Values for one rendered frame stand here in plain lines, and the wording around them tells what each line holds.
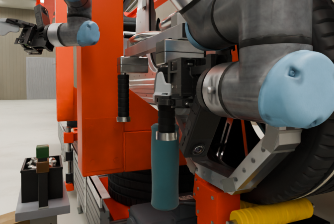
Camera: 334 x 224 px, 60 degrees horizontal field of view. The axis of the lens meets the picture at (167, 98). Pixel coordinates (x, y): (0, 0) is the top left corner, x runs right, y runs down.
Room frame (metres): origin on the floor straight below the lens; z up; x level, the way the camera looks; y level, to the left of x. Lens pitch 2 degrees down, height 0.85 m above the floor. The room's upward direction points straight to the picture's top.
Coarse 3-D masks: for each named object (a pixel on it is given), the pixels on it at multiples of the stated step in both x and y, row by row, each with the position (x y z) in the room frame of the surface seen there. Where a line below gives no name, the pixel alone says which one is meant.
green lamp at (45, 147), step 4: (36, 148) 0.94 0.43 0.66; (40, 148) 0.94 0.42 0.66; (44, 148) 0.95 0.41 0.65; (48, 148) 0.96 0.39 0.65; (36, 152) 0.94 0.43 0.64; (40, 152) 0.94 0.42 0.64; (44, 152) 0.95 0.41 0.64; (48, 152) 0.96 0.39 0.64; (36, 156) 0.94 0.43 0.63; (40, 156) 0.94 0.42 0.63; (44, 156) 0.95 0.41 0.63; (48, 156) 0.95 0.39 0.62
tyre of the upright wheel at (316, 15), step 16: (320, 0) 0.63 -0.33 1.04; (320, 16) 0.60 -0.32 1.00; (320, 32) 0.59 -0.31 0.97; (320, 48) 0.59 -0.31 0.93; (304, 128) 0.63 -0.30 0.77; (320, 128) 0.59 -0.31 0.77; (304, 144) 0.62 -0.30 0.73; (320, 144) 0.59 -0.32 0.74; (288, 160) 0.67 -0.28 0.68; (304, 160) 0.62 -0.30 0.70; (320, 160) 0.60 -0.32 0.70; (272, 176) 0.71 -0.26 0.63; (288, 176) 0.66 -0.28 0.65; (304, 176) 0.63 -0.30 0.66; (320, 176) 0.64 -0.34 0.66; (256, 192) 0.76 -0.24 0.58; (272, 192) 0.71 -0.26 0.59; (288, 192) 0.67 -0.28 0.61; (304, 192) 0.68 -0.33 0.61; (320, 192) 0.73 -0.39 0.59
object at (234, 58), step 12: (228, 120) 0.92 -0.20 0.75; (240, 120) 1.12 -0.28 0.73; (216, 132) 1.05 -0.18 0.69; (228, 132) 0.92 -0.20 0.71; (240, 132) 1.08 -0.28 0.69; (252, 132) 1.10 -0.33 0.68; (264, 132) 0.77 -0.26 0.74; (228, 144) 0.93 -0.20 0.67; (240, 144) 1.03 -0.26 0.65; (252, 144) 1.05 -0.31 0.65; (216, 156) 0.94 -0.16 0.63; (228, 156) 0.95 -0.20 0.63; (240, 156) 0.96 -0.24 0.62
